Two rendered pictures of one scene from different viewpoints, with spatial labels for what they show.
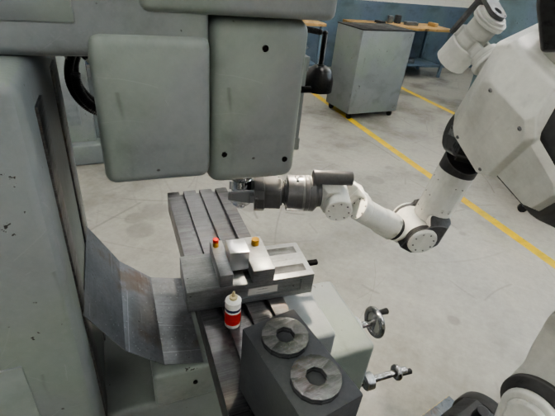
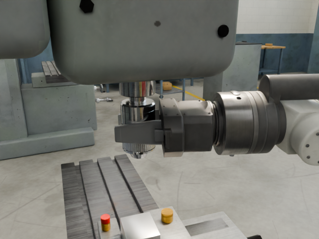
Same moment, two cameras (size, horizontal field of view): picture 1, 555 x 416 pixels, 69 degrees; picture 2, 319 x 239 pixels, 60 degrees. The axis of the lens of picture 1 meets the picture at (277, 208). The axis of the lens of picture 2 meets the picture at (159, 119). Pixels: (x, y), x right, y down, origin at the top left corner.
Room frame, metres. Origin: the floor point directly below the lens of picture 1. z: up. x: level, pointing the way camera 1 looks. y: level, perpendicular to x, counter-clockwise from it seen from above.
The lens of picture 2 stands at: (0.49, 0.04, 1.36)
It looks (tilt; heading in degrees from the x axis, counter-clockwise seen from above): 18 degrees down; 3
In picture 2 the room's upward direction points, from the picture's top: straight up
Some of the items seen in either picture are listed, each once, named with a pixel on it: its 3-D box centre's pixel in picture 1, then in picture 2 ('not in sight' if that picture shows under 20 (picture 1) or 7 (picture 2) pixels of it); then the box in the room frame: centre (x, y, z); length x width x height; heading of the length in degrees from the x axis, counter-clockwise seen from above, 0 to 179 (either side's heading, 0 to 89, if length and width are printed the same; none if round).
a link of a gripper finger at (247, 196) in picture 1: (241, 196); (138, 134); (0.82, 0.09, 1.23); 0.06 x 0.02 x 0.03; 96
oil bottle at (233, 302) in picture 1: (233, 308); not in sight; (0.72, 0.08, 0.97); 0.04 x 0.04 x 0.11
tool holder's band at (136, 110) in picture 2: (241, 179); (137, 105); (0.85, 0.09, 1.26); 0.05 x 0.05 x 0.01
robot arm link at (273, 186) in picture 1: (278, 192); (203, 125); (0.86, 0.00, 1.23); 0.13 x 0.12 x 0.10; 6
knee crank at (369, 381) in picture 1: (386, 375); not in sight; (0.93, -0.45, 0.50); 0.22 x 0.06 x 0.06; 114
